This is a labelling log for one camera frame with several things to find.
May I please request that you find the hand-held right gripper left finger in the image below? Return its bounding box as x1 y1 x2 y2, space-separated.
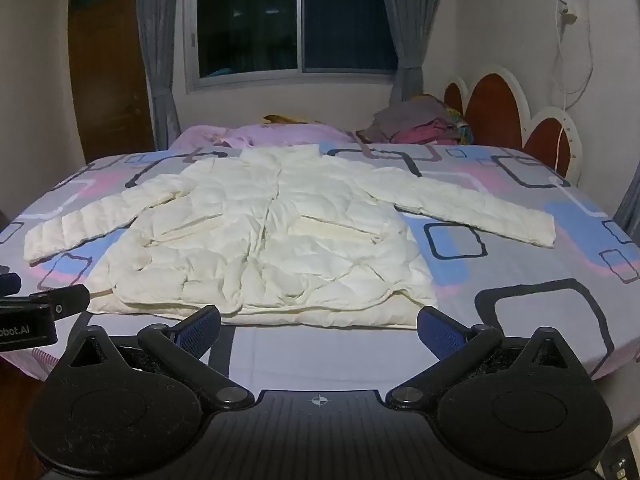
59 305 256 413

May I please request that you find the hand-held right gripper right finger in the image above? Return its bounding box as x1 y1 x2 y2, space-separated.
385 306 583 413

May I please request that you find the white puffer jacket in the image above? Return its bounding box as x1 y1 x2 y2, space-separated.
23 144 557 330

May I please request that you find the bed with patterned sheet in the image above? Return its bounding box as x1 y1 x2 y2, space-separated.
0 125 640 382

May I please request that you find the magenta cloth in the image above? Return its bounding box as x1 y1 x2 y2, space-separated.
394 117 463 145

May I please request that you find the colourful printed cloth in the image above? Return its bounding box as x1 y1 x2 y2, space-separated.
444 106 475 147

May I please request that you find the pink pillow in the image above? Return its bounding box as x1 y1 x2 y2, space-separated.
169 122 362 152

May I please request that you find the grey curtain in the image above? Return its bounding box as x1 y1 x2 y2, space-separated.
134 0 183 152
376 0 442 105
612 162 640 243

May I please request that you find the grey brown cloth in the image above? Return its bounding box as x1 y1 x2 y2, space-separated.
357 94 453 143

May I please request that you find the white and brown headboard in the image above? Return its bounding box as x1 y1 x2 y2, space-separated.
442 64 584 187

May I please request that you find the brown wooden door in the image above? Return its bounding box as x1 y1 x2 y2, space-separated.
67 0 155 165

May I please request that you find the sliding glass window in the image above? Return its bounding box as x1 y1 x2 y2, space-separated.
184 0 402 93

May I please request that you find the white cable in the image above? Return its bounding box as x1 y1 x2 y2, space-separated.
550 9 597 172

